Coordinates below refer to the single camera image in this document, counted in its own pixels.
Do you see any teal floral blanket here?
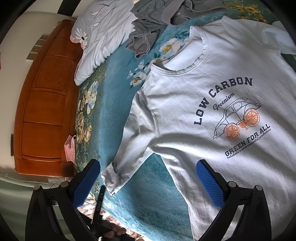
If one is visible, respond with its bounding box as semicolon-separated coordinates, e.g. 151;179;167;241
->
73;0;296;241

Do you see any pink striped cloth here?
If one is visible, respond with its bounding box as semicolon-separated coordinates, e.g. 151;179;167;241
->
64;136;76;163

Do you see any grey crumpled garment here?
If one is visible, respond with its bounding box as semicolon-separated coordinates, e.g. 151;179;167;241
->
126;0;225;59

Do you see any light blue floral duvet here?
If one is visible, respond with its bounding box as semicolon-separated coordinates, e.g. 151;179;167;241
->
70;1;136;86

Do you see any orange wooden headboard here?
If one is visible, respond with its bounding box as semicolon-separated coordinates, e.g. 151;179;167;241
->
12;20;82;177

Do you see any person's left hand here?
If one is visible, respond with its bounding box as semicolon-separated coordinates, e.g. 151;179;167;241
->
102;220;126;238

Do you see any white printed t-shirt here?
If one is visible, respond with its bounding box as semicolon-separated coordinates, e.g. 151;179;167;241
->
101;16;295;240

